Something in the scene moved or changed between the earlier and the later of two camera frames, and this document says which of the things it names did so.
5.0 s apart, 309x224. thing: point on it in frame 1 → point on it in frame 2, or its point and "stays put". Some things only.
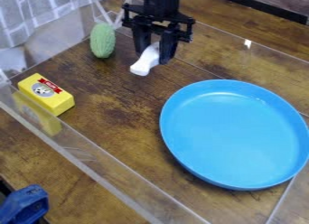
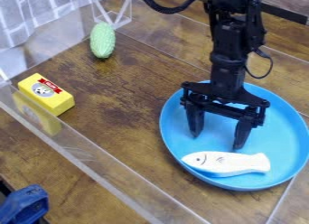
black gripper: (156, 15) → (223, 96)
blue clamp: (24, 204) stays put
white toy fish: (148, 60) → (227, 163)
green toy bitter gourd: (103, 40) stays put
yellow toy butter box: (45, 93) stays put
